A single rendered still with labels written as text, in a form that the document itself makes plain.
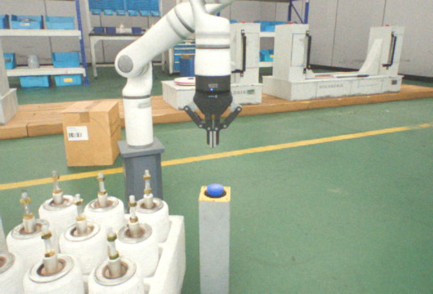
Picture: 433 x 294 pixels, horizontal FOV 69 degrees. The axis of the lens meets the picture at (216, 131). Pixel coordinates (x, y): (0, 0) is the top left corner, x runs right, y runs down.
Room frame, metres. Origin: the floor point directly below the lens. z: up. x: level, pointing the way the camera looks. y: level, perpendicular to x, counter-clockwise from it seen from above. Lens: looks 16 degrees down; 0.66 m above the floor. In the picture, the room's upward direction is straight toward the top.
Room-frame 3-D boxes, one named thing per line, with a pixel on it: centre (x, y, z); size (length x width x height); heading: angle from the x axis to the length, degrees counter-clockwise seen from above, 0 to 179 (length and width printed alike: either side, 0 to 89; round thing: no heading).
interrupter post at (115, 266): (0.48, 0.19, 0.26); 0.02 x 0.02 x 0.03
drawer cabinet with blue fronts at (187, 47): (6.35, 0.70, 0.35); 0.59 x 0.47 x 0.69; 22
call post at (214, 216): (0.67, 0.00, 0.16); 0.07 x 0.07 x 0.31; 87
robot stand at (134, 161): (1.06, 0.27, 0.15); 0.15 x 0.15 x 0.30; 22
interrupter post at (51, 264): (0.49, 0.31, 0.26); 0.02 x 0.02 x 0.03
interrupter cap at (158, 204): (0.72, 0.17, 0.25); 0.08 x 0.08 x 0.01
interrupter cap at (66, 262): (0.49, 0.31, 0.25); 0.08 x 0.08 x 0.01
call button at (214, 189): (0.67, 0.00, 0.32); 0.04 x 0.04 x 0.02
